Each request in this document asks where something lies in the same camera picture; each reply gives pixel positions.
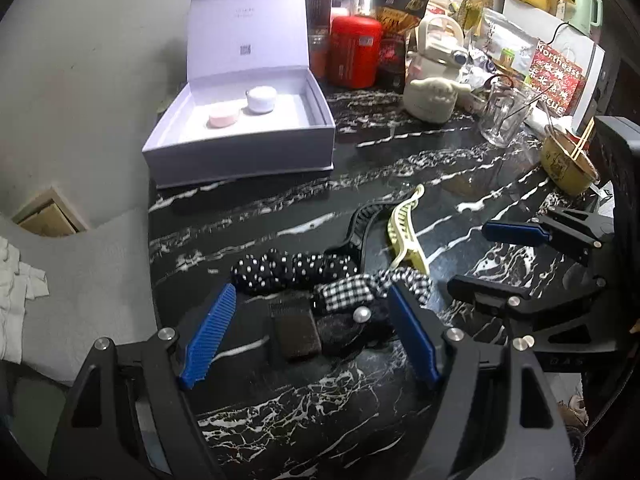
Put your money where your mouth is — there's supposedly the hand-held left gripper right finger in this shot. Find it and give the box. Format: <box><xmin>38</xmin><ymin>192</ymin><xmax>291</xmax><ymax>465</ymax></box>
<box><xmin>387</xmin><ymin>284</ymin><xmax>577</xmax><ymax>480</ymax></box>

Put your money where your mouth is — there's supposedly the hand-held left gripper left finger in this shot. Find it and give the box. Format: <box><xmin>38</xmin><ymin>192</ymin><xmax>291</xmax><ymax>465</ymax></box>
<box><xmin>47</xmin><ymin>283</ymin><xmax>237</xmax><ymax>480</ymax></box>

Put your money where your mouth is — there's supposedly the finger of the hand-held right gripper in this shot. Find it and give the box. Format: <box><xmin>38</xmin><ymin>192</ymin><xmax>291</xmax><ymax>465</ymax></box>
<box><xmin>446</xmin><ymin>274</ymin><xmax>607</xmax><ymax>348</ymax></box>
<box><xmin>481</xmin><ymin>206</ymin><xmax>617</xmax><ymax>267</ymax></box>

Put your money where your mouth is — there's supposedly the black fuzzy hair tie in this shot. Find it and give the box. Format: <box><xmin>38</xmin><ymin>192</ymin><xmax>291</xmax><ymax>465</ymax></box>
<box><xmin>316</xmin><ymin>310</ymin><xmax>396</xmax><ymax>356</ymax></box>

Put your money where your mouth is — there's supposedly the gingham checked scrunchie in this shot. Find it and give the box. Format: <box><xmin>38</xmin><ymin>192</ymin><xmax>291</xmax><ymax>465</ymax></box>
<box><xmin>310</xmin><ymin>267</ymin><xmax>433</xmax><ymax>316</ymax></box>

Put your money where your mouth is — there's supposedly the dark brown hair clip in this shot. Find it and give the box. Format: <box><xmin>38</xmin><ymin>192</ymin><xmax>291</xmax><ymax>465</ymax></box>
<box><xmin>270</xmin><ymin>302</ymin><xmax>322</xmax><ymax>361</ymax></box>

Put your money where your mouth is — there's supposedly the pale yellow hair claw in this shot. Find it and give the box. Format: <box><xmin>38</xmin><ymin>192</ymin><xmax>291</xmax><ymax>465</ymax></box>
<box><xmin>387</xmin><ymin>185</ymin><xmax>431</xmax><ymax>276</ymax></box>

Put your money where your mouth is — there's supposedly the black polka-dot scrunchie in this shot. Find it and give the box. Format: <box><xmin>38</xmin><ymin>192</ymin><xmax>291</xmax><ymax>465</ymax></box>
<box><xmin>231</xmin><ymin>249</ymin><xmax>361</xmax><ymax>296</ymax></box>

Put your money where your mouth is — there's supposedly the black hair claw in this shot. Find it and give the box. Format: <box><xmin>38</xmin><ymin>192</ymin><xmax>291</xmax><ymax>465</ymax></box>
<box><xmin>325</xmin><ymin>197</ymin><xmax>416</xmax><ymax>271</ymax></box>

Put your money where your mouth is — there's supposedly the lavender gift box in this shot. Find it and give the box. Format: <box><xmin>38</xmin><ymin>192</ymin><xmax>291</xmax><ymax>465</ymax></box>
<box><xmin>141</xmin><ymin>0</ymin><xmax>337</xmax><ymax>190</ymax></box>

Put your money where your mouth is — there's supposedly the yellow paper bowl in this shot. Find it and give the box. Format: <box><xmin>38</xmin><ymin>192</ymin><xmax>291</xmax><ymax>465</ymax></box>
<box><xmin>540</xmin><ymin>127</ymin><xmax>600</xmax><ymax>197</ymax></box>

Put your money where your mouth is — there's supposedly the wooden chopstick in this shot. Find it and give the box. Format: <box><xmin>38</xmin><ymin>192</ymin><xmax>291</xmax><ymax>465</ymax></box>
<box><xmin>569</xmin><ymin>119</ymin><xmax>593</xmax><ymax>160</ymax></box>
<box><xmin>575</xmin><ymin>117</ymin><xmax>597</xmax><ymax>162</ymax></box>

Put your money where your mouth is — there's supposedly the clear glass cup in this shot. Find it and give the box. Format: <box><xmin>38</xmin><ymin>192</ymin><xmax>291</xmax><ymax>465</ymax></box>
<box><xmin>480</xmin><ymin>75</ymin><xmax>538</xmax><ymax>148</ymax></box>

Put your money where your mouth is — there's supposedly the grey seat cushion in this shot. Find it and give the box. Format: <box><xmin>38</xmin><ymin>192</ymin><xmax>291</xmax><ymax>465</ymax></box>
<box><xmin>0</xmin><ymin>205</ymin><xmax>161</xmax><ymax>388</ymax></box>

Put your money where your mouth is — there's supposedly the red patterned card bag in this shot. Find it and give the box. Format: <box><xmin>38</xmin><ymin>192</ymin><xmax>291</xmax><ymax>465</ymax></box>
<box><xmin>525</xmin><ymin>40</ymin><xmax>586</xmax><ymax>116</ymax></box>

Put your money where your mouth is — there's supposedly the white ceramic teapot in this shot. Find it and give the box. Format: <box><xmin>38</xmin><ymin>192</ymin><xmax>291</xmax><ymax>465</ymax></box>
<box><xmin>402</xmin><ymin>15</ymin><xmax>473</xmax><ymax>123</ymax></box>

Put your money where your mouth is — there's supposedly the white appliance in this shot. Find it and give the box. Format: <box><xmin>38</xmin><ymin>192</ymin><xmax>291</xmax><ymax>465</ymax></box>
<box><xmin>502</xmin><ymin>0</ymin><xmax>608</xmax><ymax>131</ymax></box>

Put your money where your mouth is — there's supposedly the white foil packet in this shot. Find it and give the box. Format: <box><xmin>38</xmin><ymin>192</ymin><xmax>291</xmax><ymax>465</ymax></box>
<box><xmin>480</xmin><ymin>7</ymin><xmax>541</xmax><ymax>76</ymax></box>

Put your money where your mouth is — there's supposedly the white cloth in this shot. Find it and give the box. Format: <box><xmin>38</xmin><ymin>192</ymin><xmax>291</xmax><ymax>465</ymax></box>
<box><xmin>0</xmin><ymin>237</ymin><xmax>50</xmax><ymax>366</ymax></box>

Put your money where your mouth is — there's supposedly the cardboard box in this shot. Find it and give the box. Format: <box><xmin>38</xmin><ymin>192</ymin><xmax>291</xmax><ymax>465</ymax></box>
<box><xmin>11</xmin><ymin>186</ymin><xmax>88</xmax><ymax>238</ymax></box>

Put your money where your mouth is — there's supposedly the small pink jar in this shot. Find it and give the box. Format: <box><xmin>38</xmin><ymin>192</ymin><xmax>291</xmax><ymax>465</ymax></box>
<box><xmin>207</xmin><ymin>106</ymin><xmax>241</xmax><ymax>129</ymax></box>

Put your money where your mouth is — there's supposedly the round golden plate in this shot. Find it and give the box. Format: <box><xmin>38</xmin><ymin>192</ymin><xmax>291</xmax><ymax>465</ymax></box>
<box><xmin>457</xmin><ymin>0</ymin><xmax>496</xmax><ymax>31</ymax></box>

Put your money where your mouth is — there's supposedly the pale green mug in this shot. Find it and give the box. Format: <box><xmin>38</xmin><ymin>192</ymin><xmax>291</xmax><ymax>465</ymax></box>
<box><xmin>565</xmin><ymin>0</ymin><xmax>604</xmax><ymax>37</ymax></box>

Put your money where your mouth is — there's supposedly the red tin canister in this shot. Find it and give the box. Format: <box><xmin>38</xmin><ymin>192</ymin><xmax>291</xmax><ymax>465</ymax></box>
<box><xmin>327</xmin><ymin>15</ymin><xmax>383</xmax><ymax>88</ymax></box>

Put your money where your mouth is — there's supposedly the small lavender jar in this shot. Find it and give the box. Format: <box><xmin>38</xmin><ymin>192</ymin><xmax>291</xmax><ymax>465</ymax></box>
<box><xmin>245</xmin><ymin>86</ymin><xmax>277</xmax><ymax>113</ymax></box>

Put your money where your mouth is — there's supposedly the black snack bag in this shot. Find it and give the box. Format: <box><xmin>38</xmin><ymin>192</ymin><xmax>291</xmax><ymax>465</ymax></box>
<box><xmin>367</xmin><ymin>0</ymin><xmax>431</xmax><ymax>93</ymax></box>

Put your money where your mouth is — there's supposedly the dark lidded jar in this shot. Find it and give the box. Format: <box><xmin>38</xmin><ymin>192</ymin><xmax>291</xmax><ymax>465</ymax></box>
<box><xmin>305</xmin><ymin>0</ymin><xmax>344</xmax><ymax>81</ymax></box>

